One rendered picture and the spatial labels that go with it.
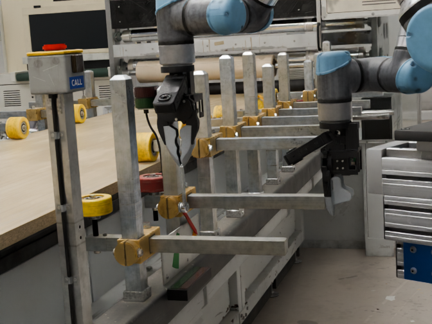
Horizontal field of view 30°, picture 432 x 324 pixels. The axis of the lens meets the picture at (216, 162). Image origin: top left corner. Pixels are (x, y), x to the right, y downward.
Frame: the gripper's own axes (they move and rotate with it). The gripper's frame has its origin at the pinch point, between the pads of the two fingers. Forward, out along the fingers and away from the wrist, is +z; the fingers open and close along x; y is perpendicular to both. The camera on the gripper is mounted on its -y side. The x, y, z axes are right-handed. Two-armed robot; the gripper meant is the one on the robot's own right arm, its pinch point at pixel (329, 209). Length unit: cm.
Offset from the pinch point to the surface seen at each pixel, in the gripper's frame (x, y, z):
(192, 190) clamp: 2.4, -33.3, -3.9
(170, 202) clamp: -8.5, -35.0, -3.4
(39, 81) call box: -59, -37, -35
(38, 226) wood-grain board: -41, -50, -6
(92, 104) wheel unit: 174, -142, -11
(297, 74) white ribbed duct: 666, -141, 5
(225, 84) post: 44, -36, -26
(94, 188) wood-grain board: -12, -52, -7
